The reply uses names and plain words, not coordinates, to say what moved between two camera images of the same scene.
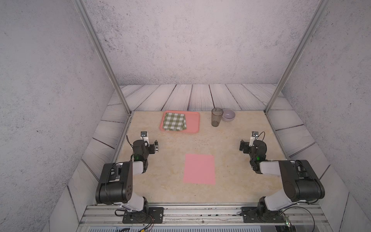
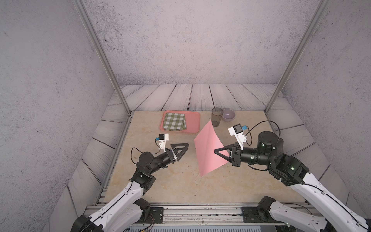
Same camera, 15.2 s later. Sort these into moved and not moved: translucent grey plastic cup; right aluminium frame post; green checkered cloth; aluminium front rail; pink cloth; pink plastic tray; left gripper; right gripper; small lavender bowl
Moved: pink cloth; right gripper; left gripper
Not moved: translucent grey plastic cup; pink plastic tray; right aluminium frame post; aluminium front rail; green checkered cloth; small lavender bowl
